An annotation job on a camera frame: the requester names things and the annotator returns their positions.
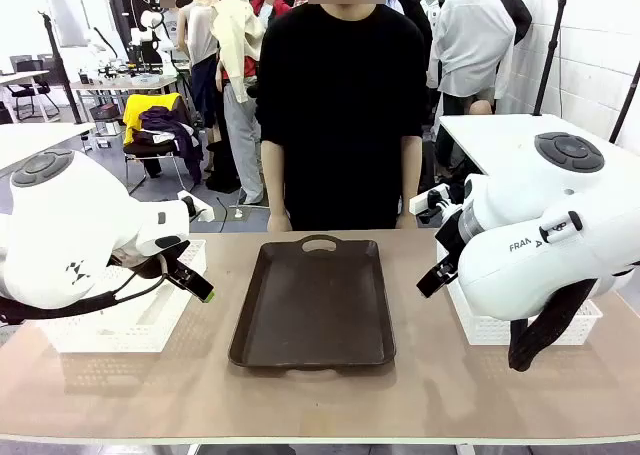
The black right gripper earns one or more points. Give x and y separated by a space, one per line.
454 235

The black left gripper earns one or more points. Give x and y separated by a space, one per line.
142 265

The person left forearm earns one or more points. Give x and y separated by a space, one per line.
412 175

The person right forearm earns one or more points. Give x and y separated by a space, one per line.
273 175

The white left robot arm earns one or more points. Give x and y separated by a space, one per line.
65 225

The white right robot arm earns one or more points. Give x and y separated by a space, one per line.
540 215

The person left hand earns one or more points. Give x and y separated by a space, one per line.
407 221

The person right hand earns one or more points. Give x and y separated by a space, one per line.
279 221

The white perforated plastic basket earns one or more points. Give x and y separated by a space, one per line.
490 330
130 332

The metal floor socket plate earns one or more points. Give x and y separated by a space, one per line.
235 214

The brown plastic tray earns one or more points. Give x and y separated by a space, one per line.
312 305

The black metal chair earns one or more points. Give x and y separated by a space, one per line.
150 155

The purple clothes pile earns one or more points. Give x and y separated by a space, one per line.
170 130

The yellow cloth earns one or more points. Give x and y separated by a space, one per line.
135 110

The person torso black sweater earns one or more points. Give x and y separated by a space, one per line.
345 115

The mannequin with cream jacket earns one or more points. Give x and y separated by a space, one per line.
240 75

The mannequin with white tank top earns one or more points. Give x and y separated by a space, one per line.
200 40

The mannequin with white shirt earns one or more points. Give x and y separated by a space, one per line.
472 40

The black tripod stand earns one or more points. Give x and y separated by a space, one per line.
62 70
550 55

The black office chair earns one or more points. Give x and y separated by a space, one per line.
30 87

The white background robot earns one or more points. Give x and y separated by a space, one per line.
150 25

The black slanted stand leg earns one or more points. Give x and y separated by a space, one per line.
627 100

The black hanging jacket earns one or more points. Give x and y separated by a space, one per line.
515 10

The white board panel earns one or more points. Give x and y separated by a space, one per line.
67 20

